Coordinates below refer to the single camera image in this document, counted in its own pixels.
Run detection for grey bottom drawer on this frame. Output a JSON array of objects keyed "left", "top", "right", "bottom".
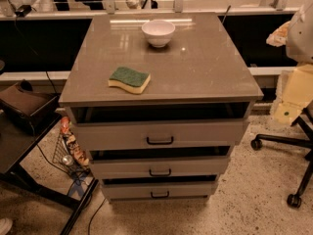
[{"left": 102, "top": 182, "right": 217, "bottom": 201}]

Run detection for grey drawer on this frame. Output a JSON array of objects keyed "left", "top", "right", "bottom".
[
  {"left": 90, "top": 156, "right": 230, "bottom": 179},
  {"left": 102, "top": 182, "right": 217, "bottom": 201},
  {"left": 72, "top": 119, "right": 248, "bottom": 151}
]

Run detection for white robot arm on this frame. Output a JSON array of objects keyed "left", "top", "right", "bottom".
[{"left": 266, "top": 0, "right": 313, "bottom": 124}]

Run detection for grey drawer cabinet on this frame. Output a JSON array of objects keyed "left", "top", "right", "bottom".
[{"left": 60, "top": 13, "right": 263, "bottom": 190}]

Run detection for grey top drawer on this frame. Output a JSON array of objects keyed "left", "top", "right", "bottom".
[{"left": 72, "top": 119, "right": 248, "bottom": 151}]

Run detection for grey middle drawer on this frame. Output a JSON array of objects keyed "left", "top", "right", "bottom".
[{"left": 90, "top": 156, "right": 230, "bottom": 179}]

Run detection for green yellow sponge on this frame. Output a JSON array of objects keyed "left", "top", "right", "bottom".
[{"left": 108, "top": 67, "right": 151, "bottom": 94}]

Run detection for white ceramic bowl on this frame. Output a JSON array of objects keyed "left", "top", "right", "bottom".
[{"left": 141, "top": 20, "right": 175, "bottom": 48}]

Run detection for snack bag in basket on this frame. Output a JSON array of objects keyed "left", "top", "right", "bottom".
[{"left": 61, "top": 117, "right": 89, "bottom": 166}]

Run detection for dark box on table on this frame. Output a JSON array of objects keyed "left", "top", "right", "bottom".
[{"left": 0, "top": 80, "right": 59, "bottom": 135}]

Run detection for black side table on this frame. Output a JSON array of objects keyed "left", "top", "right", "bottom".
[{"left": 0, "top": 113, "right": 98, "bottom": 235}]

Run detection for black office chair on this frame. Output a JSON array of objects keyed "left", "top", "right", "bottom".
[{"left": 250, "top": 104, "right": 313, "bottom": 210}]

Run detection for black power adapter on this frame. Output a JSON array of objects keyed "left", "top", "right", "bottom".
[{"left": 15, "top": 5, "right": 32, "bottom": 17}]

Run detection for white shoe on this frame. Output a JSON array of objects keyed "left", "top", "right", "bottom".
[{"left": 0, "top": 218, "right": 13, "bottom": 235}]

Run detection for black wire basket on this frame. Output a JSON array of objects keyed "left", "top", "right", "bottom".
[{"left": 53, "top": 134, "right": 90, "bottom": 176}]

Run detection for black floor cable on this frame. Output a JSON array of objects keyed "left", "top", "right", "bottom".
[{"left": 86, "top": 197, "right": 108, "bottom": 235}]

